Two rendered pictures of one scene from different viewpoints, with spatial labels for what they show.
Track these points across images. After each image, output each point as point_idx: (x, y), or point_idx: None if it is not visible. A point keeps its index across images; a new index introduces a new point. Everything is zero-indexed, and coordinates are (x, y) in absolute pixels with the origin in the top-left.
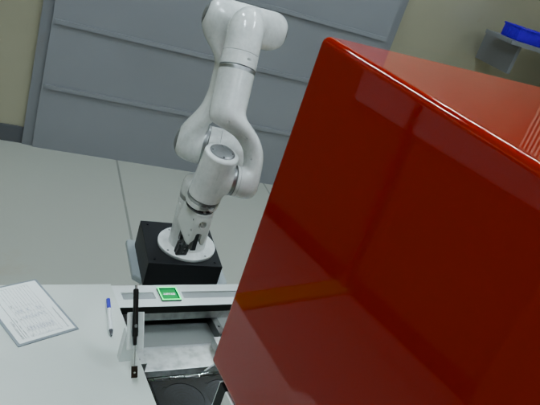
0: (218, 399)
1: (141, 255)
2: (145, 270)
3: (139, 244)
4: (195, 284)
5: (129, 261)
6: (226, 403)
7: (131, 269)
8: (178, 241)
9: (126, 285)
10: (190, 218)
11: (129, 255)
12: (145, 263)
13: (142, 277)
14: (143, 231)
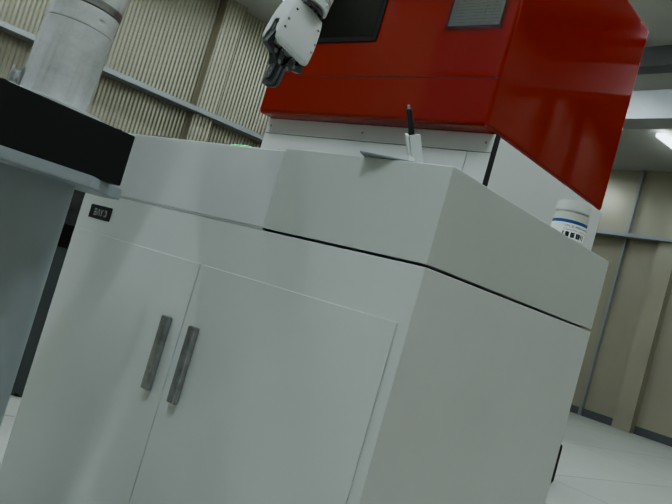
0: (496, 146)
1: (69, 138)
2: (118, 156)
3: (28, 125)
4: (201, 141)
5: (41, 163)
6: (502, 144)
7: (72, 171)
8: (281, 67)
9: (269, 149)
10: (314, 30)
11: (22, 153)
12: (115, 143)
13: (110, 173)
14: (38, 94)
